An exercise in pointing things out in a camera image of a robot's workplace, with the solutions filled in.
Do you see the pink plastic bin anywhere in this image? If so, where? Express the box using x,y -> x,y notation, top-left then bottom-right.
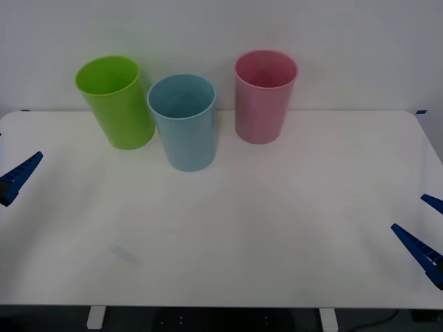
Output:
234,49 -> 299,145

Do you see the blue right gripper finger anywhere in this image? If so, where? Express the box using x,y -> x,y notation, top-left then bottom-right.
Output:
390,223 -> 443,291
419,194 -> 443,216

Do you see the pale blue plastic bin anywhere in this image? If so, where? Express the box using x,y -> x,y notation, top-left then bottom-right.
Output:
146,73 -> 218,172

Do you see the white table leg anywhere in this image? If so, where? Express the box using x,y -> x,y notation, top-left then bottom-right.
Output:
86,306 -> 107,330
318,307 -> 338,331

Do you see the green plastic bin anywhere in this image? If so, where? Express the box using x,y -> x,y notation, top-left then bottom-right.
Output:
74,55 -> 156,151

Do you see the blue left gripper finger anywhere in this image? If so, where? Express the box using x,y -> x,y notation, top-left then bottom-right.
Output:
0,150 -> 44,208

